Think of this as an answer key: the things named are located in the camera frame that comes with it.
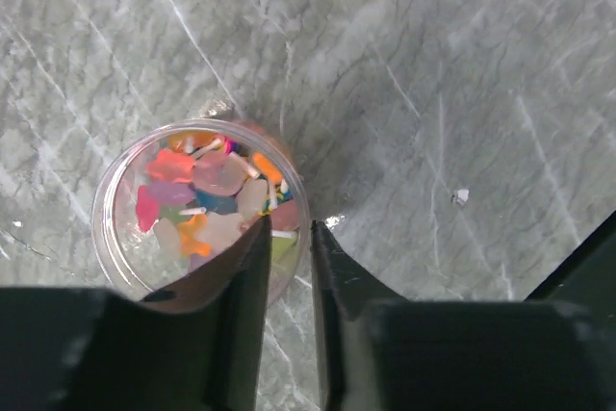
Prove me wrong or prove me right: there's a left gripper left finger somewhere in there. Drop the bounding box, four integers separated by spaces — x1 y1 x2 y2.
1 218 271 410

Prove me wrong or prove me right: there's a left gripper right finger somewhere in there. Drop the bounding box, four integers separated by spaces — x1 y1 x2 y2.
311 221 615 410

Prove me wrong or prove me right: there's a clear plastic jar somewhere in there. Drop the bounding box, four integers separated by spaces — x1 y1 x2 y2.
90 118 310 302

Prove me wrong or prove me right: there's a black base beam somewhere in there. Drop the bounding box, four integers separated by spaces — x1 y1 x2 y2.
527 213 615 313

